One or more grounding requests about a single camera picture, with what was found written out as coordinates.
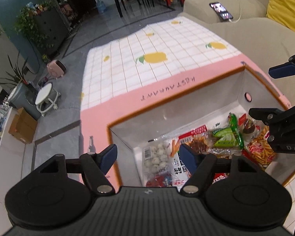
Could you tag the green candy wrapper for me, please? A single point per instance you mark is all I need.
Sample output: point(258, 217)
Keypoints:
point(234, 124)

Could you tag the beige sofa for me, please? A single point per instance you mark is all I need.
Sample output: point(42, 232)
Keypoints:
point(255, 34)

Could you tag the spiky potted plant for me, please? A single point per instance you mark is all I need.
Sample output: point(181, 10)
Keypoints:
point(17, 71)

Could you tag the blue water jug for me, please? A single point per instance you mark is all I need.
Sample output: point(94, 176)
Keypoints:
point(101, 6)

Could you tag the dark cabinet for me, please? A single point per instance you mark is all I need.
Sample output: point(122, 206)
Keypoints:
point(51, 29)

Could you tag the green trailing plant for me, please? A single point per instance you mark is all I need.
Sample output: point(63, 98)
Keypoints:
point(29, 27)

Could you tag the small red snack packet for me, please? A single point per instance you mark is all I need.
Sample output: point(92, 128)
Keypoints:
point(220, 177)

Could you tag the white round rolling stool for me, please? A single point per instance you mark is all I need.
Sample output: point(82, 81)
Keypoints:
point(44, 95)

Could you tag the white ball snack pack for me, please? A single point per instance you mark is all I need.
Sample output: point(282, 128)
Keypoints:
point(156, 158)

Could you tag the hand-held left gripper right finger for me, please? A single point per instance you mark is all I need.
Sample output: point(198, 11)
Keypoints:
point(186, 156)

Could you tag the red striped snack packet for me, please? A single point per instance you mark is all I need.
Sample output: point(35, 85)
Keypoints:
point(259, 150)

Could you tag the grey bin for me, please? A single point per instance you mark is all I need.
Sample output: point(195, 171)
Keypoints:
point(24, 100)

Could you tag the brown round snack pack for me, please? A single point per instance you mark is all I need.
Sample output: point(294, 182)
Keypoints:
point(199, 144)

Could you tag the smartphone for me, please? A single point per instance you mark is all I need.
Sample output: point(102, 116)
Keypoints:
point(221, 11)

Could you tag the white counter with clutter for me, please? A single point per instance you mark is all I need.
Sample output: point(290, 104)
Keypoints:
point(2, 137)

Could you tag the pink small appliance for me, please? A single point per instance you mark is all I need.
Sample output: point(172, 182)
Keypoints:
point(55, 68)

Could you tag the dark brown round snack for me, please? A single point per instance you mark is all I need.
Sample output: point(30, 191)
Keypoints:
point(248, 126)

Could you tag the white packet black print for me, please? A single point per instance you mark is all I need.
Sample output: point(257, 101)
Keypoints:
point(180, 170)

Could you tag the green triangular snack packet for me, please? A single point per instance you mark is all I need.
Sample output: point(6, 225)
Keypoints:
point(225, 137)

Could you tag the red white snack packet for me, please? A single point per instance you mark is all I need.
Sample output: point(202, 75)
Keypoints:
point(189, 134)

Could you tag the pink cardboard box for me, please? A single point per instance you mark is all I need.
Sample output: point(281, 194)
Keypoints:
point(127, 108)

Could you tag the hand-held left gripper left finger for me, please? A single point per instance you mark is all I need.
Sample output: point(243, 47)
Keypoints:
point(109, 156)

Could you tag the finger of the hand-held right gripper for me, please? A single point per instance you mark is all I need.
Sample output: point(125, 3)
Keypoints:
point(265, 114)
point(282, 70)

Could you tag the brown cardboard carton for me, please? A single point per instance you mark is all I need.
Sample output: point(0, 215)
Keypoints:
point(23, 125)

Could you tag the dark shelf with clutter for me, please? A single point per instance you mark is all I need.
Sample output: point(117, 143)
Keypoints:
point(67, 9)

